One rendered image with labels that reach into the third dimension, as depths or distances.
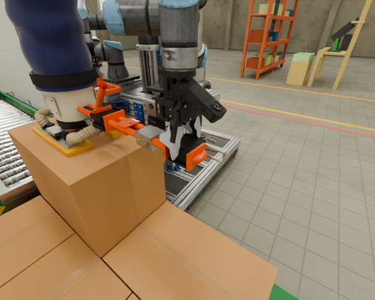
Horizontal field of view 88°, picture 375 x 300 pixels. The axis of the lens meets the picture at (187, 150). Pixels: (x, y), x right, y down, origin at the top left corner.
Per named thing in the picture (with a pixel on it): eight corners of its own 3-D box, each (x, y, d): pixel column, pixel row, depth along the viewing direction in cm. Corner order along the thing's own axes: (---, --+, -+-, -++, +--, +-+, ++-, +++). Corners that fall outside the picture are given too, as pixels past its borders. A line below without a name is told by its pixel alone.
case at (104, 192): (40, 193, 111) (6, 130, 89) (103, 161, 138) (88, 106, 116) (99, 258, 80) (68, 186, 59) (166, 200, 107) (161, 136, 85)
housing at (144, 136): (135, 144, 60) (133, 131, 57) (151, 136, 64) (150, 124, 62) (151, 152, 56) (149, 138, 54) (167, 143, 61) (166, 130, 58)
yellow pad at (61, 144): (33, 131, 89) (28, 121, 86) (56, 124, 95) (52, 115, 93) (68, 158, 71) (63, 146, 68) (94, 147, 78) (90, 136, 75)
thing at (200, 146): (163, 159, 52) (162, 144, 50) (181, 148, 57) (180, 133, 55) (188, 172, 48) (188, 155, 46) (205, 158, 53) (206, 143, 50)
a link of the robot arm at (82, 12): (86, 8, 100) (84, 7, 93) (92, 33, 106) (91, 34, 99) (69, 8, 98) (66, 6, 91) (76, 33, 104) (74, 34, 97)
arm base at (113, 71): (119, 73, 153) (117, 59, 148) (133, 75, 146) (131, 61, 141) (103, 77, 143) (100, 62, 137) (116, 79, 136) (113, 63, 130)
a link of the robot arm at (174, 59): (205, 46, 41) (180, 49, 35) (203, 69, 43) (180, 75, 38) (177, 44, 45) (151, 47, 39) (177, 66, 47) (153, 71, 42)
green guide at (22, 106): (-1, 97, 260) (-4, 90, 255) (9, 95, 267) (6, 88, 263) (53, 128, 179) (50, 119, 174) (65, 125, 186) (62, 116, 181)
